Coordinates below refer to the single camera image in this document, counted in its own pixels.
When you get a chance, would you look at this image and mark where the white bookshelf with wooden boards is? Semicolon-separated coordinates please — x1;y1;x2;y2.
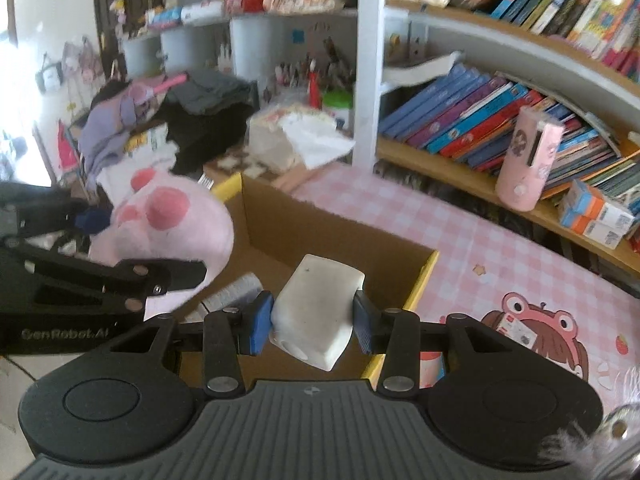
120;0;640;281

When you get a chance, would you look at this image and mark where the pink cylindrical desk appliance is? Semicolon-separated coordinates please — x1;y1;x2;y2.
495;105;566;211

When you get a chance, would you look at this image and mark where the pink hanging bag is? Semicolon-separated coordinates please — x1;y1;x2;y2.
62;37;101;83

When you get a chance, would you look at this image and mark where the grey fluffy fur trim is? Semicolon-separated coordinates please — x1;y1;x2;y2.
537;365;640;480

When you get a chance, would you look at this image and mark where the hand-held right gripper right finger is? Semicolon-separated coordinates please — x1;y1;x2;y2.
352;291;537;397

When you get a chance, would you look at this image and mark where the pink plush paw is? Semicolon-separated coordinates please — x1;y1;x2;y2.
89;167;235;313

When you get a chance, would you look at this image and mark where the row of blue purple books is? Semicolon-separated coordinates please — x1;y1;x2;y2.
377;62;640;201

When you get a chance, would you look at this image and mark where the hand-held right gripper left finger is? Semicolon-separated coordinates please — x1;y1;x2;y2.
104;290;275;397

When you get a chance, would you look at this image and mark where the small white staples box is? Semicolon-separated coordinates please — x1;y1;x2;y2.
497;317;538;348

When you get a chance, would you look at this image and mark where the tissue box with white tissue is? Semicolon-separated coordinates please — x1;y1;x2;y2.
247;104;357;172

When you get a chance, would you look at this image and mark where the green lidded jar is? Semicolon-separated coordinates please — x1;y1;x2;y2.
322;91;353;131

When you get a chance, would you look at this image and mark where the open white book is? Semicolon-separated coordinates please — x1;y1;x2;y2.
382;50;466;86

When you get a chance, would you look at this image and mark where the checkered wooden box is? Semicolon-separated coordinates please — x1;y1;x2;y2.
202;150;281;183

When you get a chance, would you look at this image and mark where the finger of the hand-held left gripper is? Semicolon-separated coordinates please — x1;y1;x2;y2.
0;182;110;242
0;246;209;313

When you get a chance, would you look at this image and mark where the pink stick handle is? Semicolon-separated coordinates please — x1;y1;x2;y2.
147;74;188;95

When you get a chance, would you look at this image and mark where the orange blue white carton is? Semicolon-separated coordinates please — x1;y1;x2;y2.
557;205;626;251
565;180;637;233

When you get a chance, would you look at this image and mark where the yellow cardboard box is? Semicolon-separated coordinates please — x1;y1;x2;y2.
212;172;441;393

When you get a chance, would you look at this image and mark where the purple garment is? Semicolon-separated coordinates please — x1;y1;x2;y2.
77;80;161;181

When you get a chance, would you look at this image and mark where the grey folded garment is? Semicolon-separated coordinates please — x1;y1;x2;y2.
167;69;253;113

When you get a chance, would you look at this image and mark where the black clothes pile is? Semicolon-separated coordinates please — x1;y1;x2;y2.
165;95;258;176

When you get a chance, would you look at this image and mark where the white printed shirt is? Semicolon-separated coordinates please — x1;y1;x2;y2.
97;127;178;196

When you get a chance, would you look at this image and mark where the white hanging bag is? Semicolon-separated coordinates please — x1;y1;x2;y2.
35;52;63;93

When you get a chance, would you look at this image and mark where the pink checked printed tablecloth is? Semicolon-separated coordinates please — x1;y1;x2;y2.
290;162;640;411

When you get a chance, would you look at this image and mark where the red bottle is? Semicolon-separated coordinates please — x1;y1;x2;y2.
307;59;323;109

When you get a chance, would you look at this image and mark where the white charger block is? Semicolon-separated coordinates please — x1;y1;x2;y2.
269;254;366;372

